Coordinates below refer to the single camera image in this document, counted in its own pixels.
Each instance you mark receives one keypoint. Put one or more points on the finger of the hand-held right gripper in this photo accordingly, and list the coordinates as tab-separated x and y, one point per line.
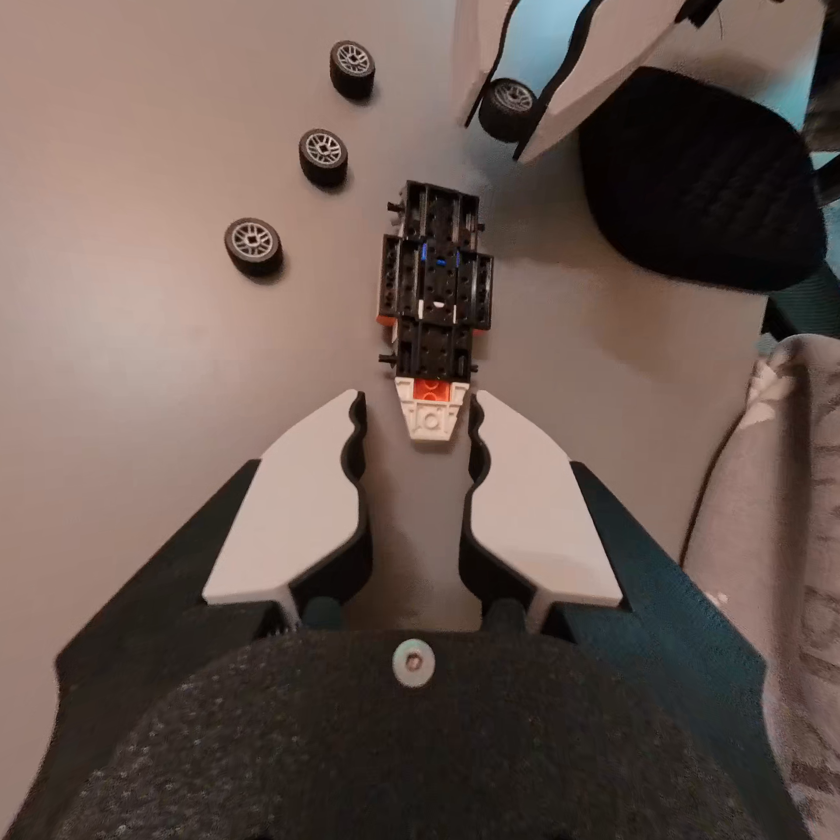
475	46
617	46

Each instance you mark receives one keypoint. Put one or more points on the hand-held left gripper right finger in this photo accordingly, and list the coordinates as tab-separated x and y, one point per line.
538	519

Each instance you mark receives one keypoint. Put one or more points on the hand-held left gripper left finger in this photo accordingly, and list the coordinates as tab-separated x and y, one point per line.
295	519

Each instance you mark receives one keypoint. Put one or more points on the grey lego wheel rim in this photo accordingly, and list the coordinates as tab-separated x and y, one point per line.
352	59
323	147
512	96
252	239

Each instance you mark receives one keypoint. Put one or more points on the black lego tire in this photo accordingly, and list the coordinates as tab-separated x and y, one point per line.
505	127
352	89
323	176
253	268

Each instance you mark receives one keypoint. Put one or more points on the orange white lego car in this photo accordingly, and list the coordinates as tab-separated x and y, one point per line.
433	282

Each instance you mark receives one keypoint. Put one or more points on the black honeycomb wrist rest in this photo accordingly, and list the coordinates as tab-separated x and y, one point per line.
696	171

